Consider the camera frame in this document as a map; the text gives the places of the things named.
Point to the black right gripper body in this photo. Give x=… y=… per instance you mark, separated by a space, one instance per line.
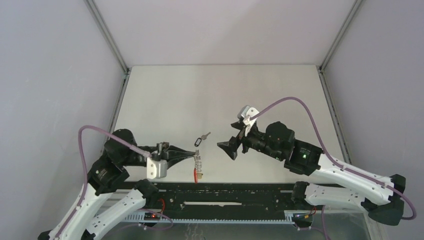
x=253 y=140

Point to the red-handled metal key holder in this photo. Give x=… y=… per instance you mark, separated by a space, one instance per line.
x=197 y=173

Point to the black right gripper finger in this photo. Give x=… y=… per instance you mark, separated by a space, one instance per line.
x=230 y=147
x=239 y=125

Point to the black key tag with key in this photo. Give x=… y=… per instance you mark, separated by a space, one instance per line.
x=200 y=139

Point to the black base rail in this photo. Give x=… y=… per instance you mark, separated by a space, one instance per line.
x=227 y=201

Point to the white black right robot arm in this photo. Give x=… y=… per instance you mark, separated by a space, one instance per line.
x=377 y=195

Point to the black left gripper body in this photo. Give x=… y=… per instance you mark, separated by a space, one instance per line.
x=163 y=147

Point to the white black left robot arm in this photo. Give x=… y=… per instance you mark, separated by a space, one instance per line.
x=106 y=176

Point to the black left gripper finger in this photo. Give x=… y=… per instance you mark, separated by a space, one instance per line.
x=177 y=158
x=176 y=151

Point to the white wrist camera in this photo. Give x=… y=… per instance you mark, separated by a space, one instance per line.
x=246 y=115
x=156 y=169

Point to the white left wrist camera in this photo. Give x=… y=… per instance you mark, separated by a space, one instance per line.
x=156 y=169

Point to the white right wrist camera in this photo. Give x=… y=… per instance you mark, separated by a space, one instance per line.
x=246 y=115

